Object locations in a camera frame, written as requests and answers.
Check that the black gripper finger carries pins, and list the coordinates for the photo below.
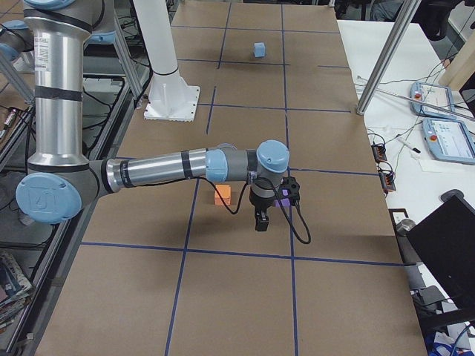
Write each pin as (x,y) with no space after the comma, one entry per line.
(261,220)

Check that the blue foam block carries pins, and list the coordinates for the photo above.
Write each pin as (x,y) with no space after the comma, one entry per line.
(259,50)

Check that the purple foam block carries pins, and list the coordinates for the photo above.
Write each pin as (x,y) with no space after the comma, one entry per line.
(284,200)

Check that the orange foam block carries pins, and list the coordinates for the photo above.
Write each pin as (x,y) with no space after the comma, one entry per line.
(223,195)

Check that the lower orange connector box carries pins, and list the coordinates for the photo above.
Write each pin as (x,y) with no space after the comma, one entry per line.
(387,179)

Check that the orange connector box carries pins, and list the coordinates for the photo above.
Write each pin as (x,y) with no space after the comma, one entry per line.
(379,152)
(387,179)

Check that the upper orange connector box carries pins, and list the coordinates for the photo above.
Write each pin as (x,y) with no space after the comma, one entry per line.
(379,152)

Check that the black marker pen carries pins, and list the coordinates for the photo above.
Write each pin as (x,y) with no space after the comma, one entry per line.
(408,145)

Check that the black monitor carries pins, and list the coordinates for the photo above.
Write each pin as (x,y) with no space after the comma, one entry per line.
(444,242)

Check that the white side table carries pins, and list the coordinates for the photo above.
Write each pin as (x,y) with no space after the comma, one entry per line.
(420,180)

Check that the lower teach pendant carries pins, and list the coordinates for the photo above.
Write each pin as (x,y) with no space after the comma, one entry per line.
(448,140)

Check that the teach pendant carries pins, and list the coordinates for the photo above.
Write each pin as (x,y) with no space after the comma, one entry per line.
(432,100)
(448,140)

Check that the upper teach pendant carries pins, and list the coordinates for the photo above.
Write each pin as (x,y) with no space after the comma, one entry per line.
(432,100)

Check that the stack of magazines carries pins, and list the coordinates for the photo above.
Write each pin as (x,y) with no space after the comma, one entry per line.
(15,287)

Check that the white pedestal column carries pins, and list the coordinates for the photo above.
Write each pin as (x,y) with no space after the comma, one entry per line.
(170,97)

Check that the aluminium frame post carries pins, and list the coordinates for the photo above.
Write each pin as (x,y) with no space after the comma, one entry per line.
(403,19)

